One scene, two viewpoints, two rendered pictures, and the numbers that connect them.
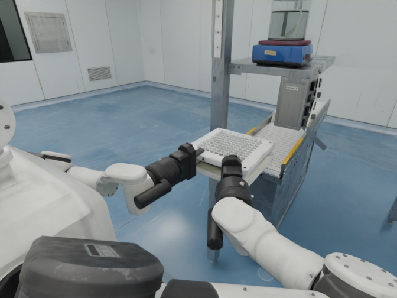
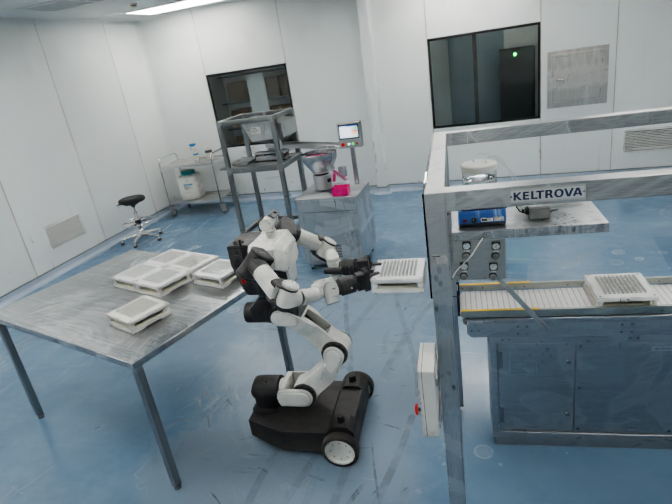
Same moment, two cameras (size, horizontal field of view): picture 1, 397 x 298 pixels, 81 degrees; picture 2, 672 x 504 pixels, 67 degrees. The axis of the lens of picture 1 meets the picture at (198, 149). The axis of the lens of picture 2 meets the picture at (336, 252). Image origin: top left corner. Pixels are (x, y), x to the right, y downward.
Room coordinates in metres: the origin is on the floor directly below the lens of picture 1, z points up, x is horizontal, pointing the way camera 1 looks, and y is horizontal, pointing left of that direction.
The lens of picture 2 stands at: (-0.31, -2.14, 2.02)
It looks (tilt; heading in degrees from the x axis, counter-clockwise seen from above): 21 degrees down; 70
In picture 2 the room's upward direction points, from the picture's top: 9 degrees counter-clockwise
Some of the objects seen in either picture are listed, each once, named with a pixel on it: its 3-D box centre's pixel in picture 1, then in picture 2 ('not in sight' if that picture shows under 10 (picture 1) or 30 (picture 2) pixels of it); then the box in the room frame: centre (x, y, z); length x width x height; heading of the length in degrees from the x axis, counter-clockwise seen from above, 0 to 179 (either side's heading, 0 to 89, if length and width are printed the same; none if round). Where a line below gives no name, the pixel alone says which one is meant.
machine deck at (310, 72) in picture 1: (283, 63); (522, 217); (1.22, -0.42, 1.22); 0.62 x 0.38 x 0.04; 145
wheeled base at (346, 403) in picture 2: not in sight; (306, 401); (0.23, 0.24, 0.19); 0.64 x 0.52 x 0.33; 145
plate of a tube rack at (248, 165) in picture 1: (230, 147); (399, 270); (0.73, -0.11, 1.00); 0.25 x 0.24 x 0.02; 145
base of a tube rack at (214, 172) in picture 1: (228, 159); (400, 279); (0.73, -0.11, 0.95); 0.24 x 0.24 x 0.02; 55
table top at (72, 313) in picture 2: not in sight; (132, 294); (-0.53, 1.08, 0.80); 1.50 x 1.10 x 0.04; 124
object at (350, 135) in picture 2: not in sight; (352, 154); (1.68, 2.47, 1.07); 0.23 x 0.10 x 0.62; 140
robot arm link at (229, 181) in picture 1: (232, 185); (356, 282); (0.51, -0.09, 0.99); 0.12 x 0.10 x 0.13; 177
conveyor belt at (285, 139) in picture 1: (291, 125); (610, 303); (1.52, -0.65, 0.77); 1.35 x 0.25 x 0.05; 145
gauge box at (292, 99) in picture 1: (297, 98); (478, 254); (0.97, -0.42, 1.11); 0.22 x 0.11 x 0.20; 145
